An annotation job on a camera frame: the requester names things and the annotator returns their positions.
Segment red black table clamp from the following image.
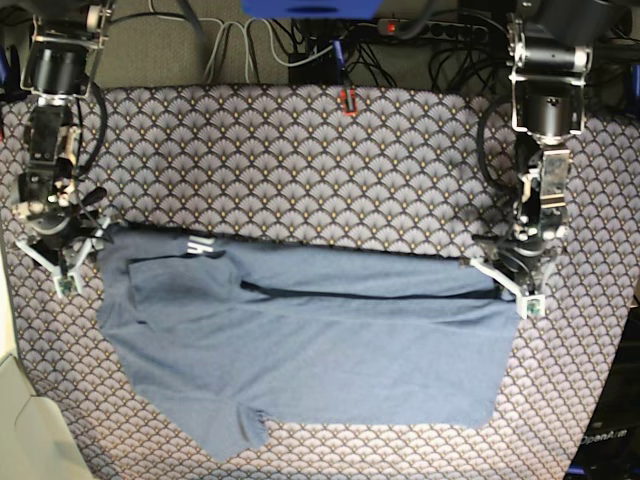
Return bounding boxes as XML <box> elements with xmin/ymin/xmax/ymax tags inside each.
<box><xmin>339</xmin><ymin>87</ymin><xmax>358</xmax><ymax>117</ymax></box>

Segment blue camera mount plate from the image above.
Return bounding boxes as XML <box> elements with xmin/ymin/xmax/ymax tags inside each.
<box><xmin>241</xmin><ymin>0</ymin><xmax>381</xmax><ymax>19</ymax></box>

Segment black power adapter box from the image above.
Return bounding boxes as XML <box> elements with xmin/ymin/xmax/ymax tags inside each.
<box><xmin>288</xmin><ymin>49</ymin><xmax>342</xmax><ymax>85</ymax></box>

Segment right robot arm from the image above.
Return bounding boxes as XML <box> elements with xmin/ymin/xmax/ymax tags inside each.
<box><xmin>11</xmin><ymin>1</ymin><xmax>113</xmax><ymax>266</ymax></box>

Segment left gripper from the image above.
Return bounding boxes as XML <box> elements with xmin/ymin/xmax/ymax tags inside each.
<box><xmin>472</xmin><ymin>232</ymin><xmax>567</xmax><ymax>293</ymax></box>

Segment fan patterned tablecloth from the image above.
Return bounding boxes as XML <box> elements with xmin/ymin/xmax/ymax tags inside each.
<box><xmin>1</xmin><ymin>86</ymin><xmax>639</xmax><ymax>479</ymax></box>

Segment grey white plastic bin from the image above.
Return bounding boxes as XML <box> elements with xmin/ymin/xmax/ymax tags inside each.
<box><xmin>1</xmin><ymin>353</ymin><xmax>93</xmax><ymax>479</ymax></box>

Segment white power strip red switch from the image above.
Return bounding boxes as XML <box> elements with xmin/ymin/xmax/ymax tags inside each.
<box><xmin>376</xmin><ymin>18</ymin><xmax>489</xmax><ymax>43</ymax></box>

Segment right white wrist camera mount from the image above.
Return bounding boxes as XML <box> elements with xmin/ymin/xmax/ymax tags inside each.
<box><xmin>15</xmin><ymin>211</ymin><xmax>113</xmax><ymax>299</ymax></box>

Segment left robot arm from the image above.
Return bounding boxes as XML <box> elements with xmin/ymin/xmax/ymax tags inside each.
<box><xmin>476</xmin><ymin>1</ymin><xmax>631</xmax><ymax>300</ymax></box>

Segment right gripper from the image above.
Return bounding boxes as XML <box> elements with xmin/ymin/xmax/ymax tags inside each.
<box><xmin>14</xmin><ymin>197</ymin><xmax>108</xmax><ymax>263</ymax></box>

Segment blue T-shirt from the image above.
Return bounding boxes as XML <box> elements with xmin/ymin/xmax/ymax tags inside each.
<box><xmin>97</xmin><ymin>227</ymin><xmax>519</xmax><ymax>461</ymax></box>

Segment black OpenArm base box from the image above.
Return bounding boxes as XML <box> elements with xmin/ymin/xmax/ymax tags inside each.
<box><xmin>565</xmin><ymin>306</ymin><xmax>639</xmax><ymax>479</ymax></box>

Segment white cables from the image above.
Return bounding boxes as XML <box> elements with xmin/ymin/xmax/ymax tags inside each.
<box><xmin>148</xmin><ymin>0</ymin><xmax>336</xmax><ymax>85</ymax></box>

